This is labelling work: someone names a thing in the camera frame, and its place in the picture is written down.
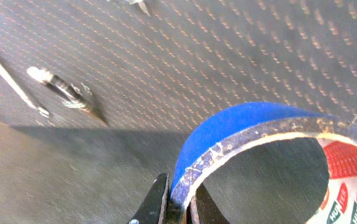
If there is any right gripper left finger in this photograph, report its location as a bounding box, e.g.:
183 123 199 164
128 172 170 224

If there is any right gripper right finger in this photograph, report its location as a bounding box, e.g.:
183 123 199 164
190 183 230 224

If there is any black pegboard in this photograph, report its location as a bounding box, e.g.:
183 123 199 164
0 0 357 138

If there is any wrench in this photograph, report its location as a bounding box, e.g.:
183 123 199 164
0 43 50 119

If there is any roll of blue tape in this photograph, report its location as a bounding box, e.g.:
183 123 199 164
170 101 357 224

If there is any metal hook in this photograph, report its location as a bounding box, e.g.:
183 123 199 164
61 82 94 110
125 0 152 17

